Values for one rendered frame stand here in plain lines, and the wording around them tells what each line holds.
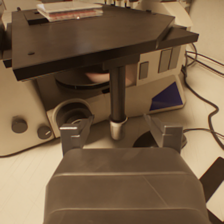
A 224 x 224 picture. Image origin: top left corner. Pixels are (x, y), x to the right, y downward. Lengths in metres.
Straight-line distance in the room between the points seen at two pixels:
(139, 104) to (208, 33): 0.51
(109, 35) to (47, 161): 0.24
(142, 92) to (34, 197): 0.27
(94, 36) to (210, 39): 0.65
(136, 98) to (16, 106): 0.22
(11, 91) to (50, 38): 0.12
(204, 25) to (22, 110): 0.72
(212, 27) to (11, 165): 0.77
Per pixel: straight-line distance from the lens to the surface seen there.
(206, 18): 0.79
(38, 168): 0.32
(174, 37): 0.21
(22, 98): 0.28
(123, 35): 0.17
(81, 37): 0.17
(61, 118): 0.27
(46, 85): 0.38
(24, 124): 0.29
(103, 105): 0.33
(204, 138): 0.37
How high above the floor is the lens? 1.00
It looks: 40 degrees down
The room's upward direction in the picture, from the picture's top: 2 degrees counter-clockwise
